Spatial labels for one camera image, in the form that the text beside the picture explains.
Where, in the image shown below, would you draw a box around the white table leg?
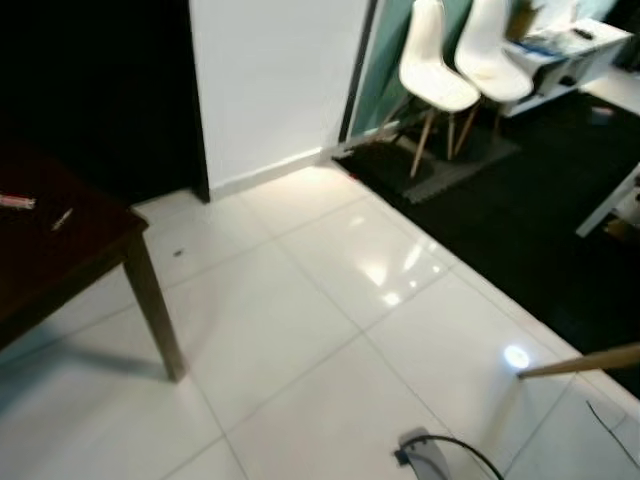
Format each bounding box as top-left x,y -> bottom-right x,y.
575,165 -> 640,238

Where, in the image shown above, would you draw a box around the black carpet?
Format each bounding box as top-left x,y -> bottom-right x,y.
335,90 -> 640,396

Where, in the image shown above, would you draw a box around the wooden stick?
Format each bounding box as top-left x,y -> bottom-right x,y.
517,343 -> 640,380

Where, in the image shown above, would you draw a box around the grey foam floor mat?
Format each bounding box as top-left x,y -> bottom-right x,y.
375,125 -> 521,204

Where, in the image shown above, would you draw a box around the white low cabinet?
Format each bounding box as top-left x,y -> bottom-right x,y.
503,18 -> 637,118

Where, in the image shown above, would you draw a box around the blue and white papers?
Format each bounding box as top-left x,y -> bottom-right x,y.
518,35 -> 567,58

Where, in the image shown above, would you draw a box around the white chair with wooden legs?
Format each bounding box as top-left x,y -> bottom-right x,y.
383,0 -> 482,179
447,0 -> 534,161

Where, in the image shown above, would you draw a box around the dark wooden table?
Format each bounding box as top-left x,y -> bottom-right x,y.
0,140 -> 187,383

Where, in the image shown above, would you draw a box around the thin black floor cable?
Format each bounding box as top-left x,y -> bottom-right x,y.
585,400 -> 640,468

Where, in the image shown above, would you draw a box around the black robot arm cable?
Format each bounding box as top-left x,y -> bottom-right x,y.
400,434 -> 506,480

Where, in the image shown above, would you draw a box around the green wall panel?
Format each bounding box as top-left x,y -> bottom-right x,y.
350,0 -> 471,136

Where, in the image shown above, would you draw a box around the black door frame strip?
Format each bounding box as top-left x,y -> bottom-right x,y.
338,0 -> 379,146

